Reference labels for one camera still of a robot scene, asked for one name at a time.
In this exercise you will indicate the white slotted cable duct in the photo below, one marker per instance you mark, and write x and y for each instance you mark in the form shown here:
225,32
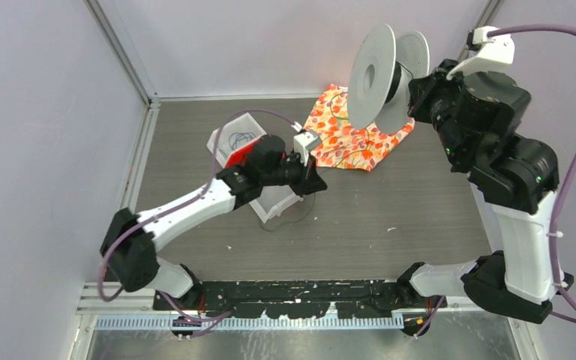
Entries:
173,322

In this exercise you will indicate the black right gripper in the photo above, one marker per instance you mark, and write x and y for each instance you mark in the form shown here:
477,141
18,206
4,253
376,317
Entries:
420,88

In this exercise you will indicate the floral orange cloth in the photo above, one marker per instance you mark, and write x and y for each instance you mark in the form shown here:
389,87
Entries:
344,146

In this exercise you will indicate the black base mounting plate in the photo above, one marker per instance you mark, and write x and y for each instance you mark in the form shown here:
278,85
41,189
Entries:
302,299

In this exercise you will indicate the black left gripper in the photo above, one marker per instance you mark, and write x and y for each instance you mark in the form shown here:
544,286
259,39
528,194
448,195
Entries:
307,175

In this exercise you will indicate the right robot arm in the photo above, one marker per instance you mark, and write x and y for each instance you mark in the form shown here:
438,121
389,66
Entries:
476,118

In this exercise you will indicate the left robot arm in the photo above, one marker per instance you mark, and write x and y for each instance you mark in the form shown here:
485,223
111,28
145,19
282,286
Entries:
132,241

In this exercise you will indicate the white and red bin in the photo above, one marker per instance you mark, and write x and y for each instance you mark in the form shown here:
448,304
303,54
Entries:
237,134

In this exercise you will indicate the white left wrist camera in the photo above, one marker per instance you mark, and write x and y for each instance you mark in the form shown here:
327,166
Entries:
304,143

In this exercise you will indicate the white perforated spool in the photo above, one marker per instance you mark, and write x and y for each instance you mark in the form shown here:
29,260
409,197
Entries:
385,64

